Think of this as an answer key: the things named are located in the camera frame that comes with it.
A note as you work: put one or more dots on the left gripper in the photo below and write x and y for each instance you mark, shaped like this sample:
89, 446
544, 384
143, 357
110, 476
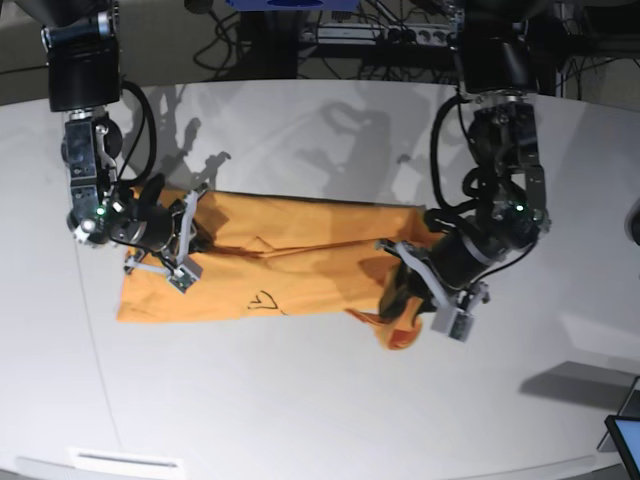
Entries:
437, 280

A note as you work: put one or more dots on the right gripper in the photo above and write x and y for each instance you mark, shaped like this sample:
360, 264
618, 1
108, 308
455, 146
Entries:
164, 238

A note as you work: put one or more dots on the yellow T-shirt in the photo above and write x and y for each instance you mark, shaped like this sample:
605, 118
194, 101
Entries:
276, 256

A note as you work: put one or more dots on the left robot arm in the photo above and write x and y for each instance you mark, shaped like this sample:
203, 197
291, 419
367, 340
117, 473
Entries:
504, 213

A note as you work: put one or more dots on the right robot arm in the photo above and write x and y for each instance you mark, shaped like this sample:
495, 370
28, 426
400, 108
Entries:
83, 59

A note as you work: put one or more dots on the dark round object at edge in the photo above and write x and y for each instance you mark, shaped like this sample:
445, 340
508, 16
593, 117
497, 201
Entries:
632, 224

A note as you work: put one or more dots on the white power strip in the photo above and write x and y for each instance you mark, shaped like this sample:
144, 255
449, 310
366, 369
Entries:
369, 34

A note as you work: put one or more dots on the tablet screen on stand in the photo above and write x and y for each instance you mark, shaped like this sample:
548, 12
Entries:
622, 432

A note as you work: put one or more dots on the white label strip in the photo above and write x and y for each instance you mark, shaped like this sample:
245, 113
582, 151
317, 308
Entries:
94, 459

